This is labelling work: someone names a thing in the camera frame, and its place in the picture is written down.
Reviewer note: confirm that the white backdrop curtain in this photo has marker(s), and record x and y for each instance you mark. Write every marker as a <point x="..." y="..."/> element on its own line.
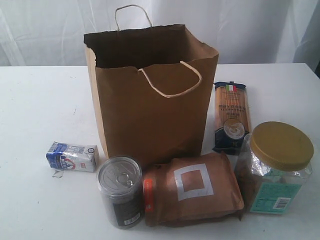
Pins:
<point x="50" y="32"/>

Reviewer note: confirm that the brown paper bag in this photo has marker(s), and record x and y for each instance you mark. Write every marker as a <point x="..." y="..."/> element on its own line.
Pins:
<point x="151" y="90"/>

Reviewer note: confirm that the brown kraft pouch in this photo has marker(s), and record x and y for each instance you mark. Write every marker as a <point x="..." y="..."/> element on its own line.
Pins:
<point x="191" y="190"/>

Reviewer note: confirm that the blue white milk carton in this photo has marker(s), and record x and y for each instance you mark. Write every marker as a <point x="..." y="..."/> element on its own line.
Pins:
<point x="66" y="156"/>

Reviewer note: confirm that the spaghetti packet with Italian flag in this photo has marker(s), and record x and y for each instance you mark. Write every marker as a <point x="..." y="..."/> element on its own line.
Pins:
<point x="232" y="121"/>

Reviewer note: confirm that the gold lid clear jar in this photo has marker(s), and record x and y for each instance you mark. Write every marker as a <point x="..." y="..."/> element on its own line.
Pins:
<point x="273" y="164"/>

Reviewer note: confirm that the dark tea clear can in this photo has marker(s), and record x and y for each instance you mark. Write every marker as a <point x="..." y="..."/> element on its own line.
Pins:
<point x="120" y="182"/>

